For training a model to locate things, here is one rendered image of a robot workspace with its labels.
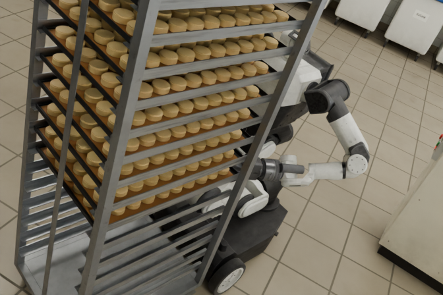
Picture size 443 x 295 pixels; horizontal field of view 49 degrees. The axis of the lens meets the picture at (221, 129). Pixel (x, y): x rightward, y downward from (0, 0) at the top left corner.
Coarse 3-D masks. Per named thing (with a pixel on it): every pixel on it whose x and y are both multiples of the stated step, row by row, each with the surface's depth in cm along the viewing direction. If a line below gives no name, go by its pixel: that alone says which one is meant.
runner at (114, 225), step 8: (232, 176) 176; (216, 184) 172; (192, 192) 163; (200, 192) 167; (176, 200) 159; (184, 200) 163; (152, 208) 152; (160, 208) 156; (136, 216) 149; (144, 216) 152; (112, 224) 142; (120, 224) 145; (88, 232) 140
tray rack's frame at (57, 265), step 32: (160, 0) 97; (32, 32) 137; (32, 64) 142; (128, 64) 106; (32, 96) 148; (128, 96) 109; (64, 128) 138; (128, 128) 115; (32, 160) 165; (64, 160) 142; (96, 224) 134; (128, 224) 228; (32, 256) 200; (64, 256) 204; (96, 256) 142; (128, 256) 214; (160, 256) 219; (32, 288) 188; (64, 288) 192; (96, 288) 197; (192, 288) 212
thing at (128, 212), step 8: (56, 168) 157; (224, 176) 178; (72, 184) 153; (200, 184) 171; (208, 184) 172; (184, 192) 165; (80, 200) 149; (160, 200) 159; (168, 200) 160; (88, 208) 147; (128, 208) 152; (144, 208) 154; (112, 216) 148; (120, 216) 148; (128, 216) 149
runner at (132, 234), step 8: (224, 192) 185; (208, 200) 175; (216, 200) 180; (184, 208) 172; (192, 208) 171; (200, 208) 175; (168, 216) 167; (176, 216) 166; (152, 224) 159; (160, 224) 162; (128, 232) 156; (136, 232) 155; (144, 232) 158; (112, 240) 149; (120, 240) 151; (104, 248) 148
